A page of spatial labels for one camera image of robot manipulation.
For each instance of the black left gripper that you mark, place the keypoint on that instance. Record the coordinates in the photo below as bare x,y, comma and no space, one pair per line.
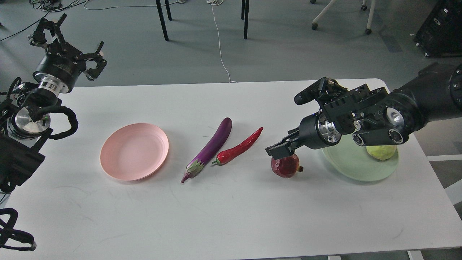
57,70

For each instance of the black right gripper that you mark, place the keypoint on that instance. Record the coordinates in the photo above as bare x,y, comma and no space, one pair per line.
314,131

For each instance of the red pomegranate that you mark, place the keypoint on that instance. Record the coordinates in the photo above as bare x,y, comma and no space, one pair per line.
286,167

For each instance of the red chili pepper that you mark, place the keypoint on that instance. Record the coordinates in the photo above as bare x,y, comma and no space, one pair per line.
226,156

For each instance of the purple eggplant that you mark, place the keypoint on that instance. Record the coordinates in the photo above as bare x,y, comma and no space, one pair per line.
209,150

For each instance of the green pink peach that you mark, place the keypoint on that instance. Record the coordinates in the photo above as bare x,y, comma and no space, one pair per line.
381,153

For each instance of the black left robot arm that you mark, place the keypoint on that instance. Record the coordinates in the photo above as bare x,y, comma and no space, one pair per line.
32,113

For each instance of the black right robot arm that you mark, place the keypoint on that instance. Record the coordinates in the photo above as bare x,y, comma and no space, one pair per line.
373,117

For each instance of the green plate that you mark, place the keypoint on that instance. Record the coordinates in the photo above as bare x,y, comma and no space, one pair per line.
354,162

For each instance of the black table leg left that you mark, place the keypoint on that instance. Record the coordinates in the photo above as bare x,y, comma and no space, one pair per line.
162,18

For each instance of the black table leg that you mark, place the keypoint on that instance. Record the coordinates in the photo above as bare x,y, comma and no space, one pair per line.
162,18
245,16

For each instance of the pink plate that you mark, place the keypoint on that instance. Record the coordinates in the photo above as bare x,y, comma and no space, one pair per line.
134,152

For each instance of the black table leg right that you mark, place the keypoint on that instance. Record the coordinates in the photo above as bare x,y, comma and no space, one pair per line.
245,16

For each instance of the white chair base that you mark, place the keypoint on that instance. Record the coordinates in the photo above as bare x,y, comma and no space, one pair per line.
366,5

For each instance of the black equipment case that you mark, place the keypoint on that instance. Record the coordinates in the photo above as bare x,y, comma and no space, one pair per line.
441,33

